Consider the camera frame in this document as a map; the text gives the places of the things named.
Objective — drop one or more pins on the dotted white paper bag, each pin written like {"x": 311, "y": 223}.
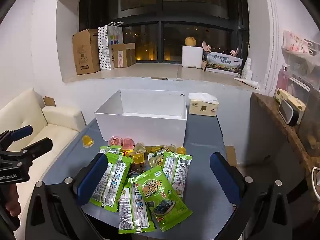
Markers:
{"x": 104, "y": 50}

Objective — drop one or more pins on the dark glass container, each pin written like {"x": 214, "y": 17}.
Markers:
{"x": 310, "y": 120}

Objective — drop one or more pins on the white tube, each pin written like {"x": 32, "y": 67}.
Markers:
{"x": 247, "y": 82}

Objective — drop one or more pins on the pink bottle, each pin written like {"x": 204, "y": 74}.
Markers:
{"x": 283, "y": 78}

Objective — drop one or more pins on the yellow pomelo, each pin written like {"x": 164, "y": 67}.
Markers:
{"x": 190, "y": 41}

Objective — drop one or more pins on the cartoon lid jelly cup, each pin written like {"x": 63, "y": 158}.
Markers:
{"x": 115, "y": 140}

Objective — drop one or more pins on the green seaweed snack packet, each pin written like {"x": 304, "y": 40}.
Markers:
{"x": 101, "y": 180}
{"x": 133, "y": 210}
{"x": 117, "y": 180}
{"x": 177, "y": 172}

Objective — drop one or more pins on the long printed carton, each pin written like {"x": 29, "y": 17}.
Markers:
{"x": 223, "y": 63}

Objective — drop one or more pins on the yellow snack wrapper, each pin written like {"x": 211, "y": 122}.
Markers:
{"x": 153, "y": 150}

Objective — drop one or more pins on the white plastic bottle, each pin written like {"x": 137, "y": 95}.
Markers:
{"x": 247, "y": 70}

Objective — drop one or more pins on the small open cardboard box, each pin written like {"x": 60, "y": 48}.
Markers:
{"x": 126, "y": 56}

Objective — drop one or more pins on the floral pouch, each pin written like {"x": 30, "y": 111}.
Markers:
{"x": 296, "y": 42}

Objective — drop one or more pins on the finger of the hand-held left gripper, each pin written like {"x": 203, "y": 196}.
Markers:
{"x": 21, "y": 132}
{"x": 40, "y": 146}

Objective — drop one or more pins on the small white desk device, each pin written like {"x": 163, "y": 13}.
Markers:
{"x": 287, "y": 112}

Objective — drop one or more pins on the green seaweed packet with picture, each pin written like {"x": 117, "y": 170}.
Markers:
{"x": 162, "y": 197}

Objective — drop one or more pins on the white bag with coloured squares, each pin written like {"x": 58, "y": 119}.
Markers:
{"x": 115, "y": 33}

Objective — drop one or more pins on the white storage rack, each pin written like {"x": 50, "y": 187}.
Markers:
{"x": 302, "y": 67}

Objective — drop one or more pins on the large brown cardboard box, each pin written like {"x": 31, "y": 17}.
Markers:
{"x": 85, "y": 55}

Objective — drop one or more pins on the pink toy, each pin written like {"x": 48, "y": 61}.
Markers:
{"x": 206, "y": 47}
{"x": 234, "y": 52}

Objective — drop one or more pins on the pale yellow tissue pack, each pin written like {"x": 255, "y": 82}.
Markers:
{"x": 285, "y": 95}

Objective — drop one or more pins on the person's left hand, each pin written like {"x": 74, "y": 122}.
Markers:
{"x": 13, "y": 200}

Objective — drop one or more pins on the dark window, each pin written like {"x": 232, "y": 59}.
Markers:
{"x": 195, "y": 5}

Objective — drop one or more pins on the cream sofa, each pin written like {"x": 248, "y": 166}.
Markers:
{"x": 57, "y": 120}

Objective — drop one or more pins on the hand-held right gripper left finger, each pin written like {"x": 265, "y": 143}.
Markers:
{"x": 91, "y": 177}

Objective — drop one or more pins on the brown stone-top side table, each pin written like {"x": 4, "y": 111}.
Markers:
{"x": 270, "y": 130}

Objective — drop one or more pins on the flat cardboard piece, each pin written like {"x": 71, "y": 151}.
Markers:
{"x": 49, "y": 102}
{"x": 231, "y": 156}

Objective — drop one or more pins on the white cardboard storage box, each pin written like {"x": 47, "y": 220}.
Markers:
{"x": 140, "y": 127}

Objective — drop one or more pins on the pink jelly cup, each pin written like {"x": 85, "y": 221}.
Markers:
{"x": 128, "y": 144}

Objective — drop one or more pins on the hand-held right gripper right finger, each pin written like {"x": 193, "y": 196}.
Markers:
{"x": 225, "y": 177}

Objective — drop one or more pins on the white foam box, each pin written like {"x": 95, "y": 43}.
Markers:
{"x": 192, "y": 57}

